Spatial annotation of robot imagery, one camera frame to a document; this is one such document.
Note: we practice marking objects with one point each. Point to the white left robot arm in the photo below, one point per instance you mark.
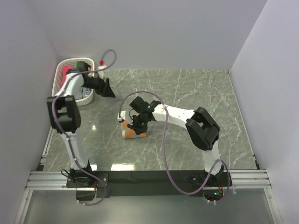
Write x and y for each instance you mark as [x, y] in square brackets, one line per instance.
[65, 117]

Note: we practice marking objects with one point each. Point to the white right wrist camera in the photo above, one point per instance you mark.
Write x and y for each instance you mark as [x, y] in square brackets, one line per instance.
[121, 116]

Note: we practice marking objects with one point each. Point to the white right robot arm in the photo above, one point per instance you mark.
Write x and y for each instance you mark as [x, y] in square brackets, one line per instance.
[203, 130]

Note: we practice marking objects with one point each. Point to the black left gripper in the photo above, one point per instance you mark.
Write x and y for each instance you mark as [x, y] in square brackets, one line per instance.
[104, 89]

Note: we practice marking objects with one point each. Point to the blue patterned rolled towel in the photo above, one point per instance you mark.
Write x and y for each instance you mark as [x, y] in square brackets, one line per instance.
[85, 92]

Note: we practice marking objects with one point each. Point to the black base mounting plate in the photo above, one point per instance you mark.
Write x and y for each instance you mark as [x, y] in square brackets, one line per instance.
[137, 183]

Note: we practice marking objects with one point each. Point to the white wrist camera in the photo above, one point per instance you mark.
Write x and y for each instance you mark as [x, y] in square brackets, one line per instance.
[121, 116]
[101, 71]

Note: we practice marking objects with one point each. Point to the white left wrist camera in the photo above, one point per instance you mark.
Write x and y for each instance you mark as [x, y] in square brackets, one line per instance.
[101, 71]

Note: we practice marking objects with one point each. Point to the aluminium rail frame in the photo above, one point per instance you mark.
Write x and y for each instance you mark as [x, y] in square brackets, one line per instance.
[249, 200]

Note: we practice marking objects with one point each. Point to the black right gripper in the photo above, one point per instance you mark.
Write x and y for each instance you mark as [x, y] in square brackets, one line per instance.
[137, 130]

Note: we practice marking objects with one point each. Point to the orange patterned towel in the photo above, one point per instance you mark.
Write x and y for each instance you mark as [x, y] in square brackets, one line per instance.
[128, 133]

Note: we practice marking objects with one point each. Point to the pink rolled towel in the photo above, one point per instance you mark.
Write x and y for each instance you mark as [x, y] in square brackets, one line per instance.
[64, 72]

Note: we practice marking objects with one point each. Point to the white plastic basket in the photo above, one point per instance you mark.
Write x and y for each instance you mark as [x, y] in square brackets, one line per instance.
[57, 84]

